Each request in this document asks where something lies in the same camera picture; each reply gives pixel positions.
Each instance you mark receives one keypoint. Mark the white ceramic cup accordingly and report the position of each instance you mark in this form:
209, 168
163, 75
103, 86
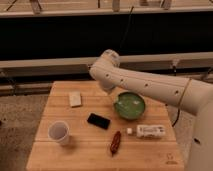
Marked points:
59, 132

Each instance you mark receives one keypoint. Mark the black rectangular block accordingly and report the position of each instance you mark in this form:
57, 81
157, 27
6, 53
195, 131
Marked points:
98, 121

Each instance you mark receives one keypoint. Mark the white plastic bottle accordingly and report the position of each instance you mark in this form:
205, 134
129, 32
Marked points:
147, 131

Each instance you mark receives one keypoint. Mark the white sponge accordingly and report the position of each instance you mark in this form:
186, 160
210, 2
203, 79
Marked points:
75, 99

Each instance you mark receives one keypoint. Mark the green bowl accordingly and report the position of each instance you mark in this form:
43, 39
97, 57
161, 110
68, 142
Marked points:
129, 105

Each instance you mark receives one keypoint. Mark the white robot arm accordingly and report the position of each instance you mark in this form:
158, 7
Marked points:
190, 95

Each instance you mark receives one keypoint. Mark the wooden table board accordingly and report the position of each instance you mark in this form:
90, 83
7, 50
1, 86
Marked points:
89, 145

